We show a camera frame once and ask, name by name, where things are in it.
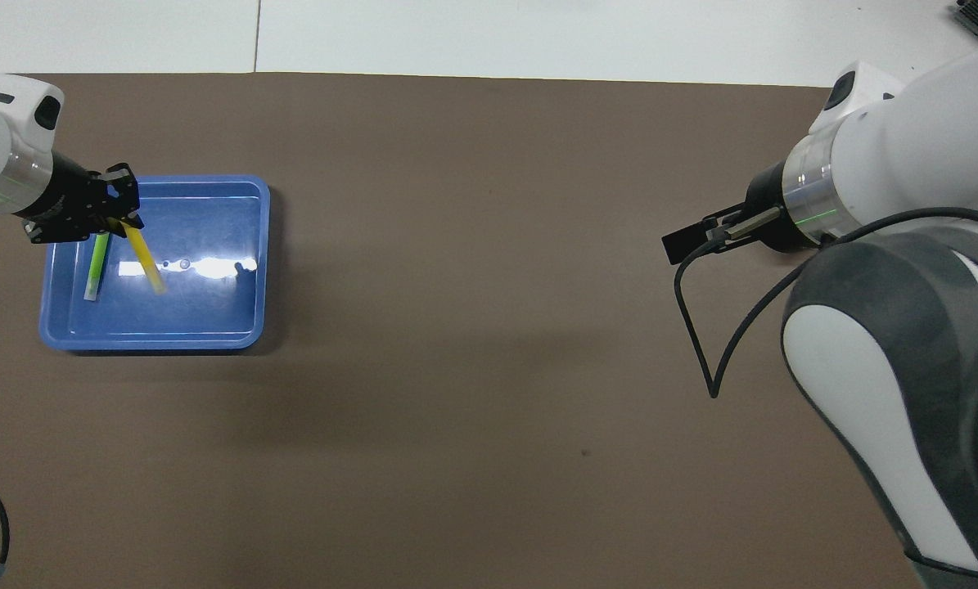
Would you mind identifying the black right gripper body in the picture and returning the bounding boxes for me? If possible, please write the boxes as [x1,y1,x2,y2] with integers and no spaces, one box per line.
[742,160,821,253]

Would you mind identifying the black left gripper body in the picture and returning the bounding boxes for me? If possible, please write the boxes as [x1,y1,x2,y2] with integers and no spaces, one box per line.
[26,151,105,245]

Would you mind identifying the yellow marker pen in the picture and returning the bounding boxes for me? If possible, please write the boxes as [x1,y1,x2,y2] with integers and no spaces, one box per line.
[122,221,166,294]

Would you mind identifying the green marker pen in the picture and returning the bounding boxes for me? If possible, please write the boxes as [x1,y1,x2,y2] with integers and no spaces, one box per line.
[83,233,111,302]

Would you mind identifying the blue plastic tray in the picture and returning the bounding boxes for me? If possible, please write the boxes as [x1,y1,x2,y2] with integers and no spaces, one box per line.
[38,174,271,353]

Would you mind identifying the brown table mat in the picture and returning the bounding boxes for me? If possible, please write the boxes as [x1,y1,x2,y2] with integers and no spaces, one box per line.
[0,72,940,589]

